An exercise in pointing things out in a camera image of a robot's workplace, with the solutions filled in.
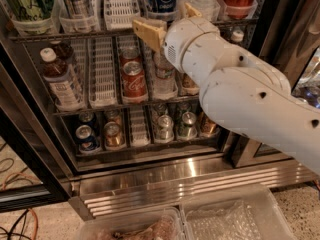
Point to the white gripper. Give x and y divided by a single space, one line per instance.
180 41

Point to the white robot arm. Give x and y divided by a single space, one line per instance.
238 90

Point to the clear water bottle middle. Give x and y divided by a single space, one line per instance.
164 74

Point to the empty white tray upper shelf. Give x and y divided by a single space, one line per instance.
118 14

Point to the empty white tray shelf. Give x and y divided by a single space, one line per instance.
139 129
118 14
102 81

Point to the rear red coca-cola can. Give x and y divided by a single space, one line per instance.
129 54

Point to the red coca-cola can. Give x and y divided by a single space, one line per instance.
129 54
133 79

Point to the front gold can middle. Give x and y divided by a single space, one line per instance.
187 82

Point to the gold can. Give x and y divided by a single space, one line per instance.
187 82
113 135
207 126
114 116

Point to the empty white tray middle shelf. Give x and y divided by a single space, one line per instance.
102 81

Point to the front red coca-cola can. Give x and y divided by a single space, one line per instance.
133 79

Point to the rear green can bottom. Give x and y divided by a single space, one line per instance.
181 108

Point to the rear silver can bottom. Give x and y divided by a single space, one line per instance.
158 110

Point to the silver can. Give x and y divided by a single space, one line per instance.
158 110
164 128

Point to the silver striped can upper shelf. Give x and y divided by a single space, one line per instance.
79 9

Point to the glass fridge door right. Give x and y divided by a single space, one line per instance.
293 27

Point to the glass fridge door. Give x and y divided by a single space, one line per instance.
24 127
293 27

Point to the front silver can bottom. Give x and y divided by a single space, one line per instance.
164 128

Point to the rear gold can bottom left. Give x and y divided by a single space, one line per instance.
114 116

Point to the front gold can bottom right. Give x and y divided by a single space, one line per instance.
207 126

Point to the empty white tray bottom shelf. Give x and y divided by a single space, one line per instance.
139 129

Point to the rear blue pepsi can bottom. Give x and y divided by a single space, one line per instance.
88 118

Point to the blue pepsi can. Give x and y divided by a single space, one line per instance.
88 118
86 138

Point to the front gold can bottom left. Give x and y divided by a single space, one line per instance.
113 135

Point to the green drink can upper shelf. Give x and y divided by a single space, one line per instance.
31 10

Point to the front blue pepsi can bottom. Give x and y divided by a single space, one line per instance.
86 138

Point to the steel fridge base grille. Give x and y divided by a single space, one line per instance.
166 183

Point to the glass fridge door left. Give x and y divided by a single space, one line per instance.
24 127

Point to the front tea bottle right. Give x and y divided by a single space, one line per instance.
237 36

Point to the tea bottle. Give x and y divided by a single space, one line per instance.
237 36
63 50
61 81

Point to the rear tea bottle left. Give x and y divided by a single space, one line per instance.
63 50

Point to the front tea bottle left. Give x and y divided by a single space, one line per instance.
61 81

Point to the blue cans behind glass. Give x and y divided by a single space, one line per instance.
310 95

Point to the clear plastic bin left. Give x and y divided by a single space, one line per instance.
149 224

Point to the clear plastic bin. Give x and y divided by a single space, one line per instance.
149 224
267 214

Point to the bubble wrap sheet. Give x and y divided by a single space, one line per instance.
230 220

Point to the clear plastic bin right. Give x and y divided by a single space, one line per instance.
267 214

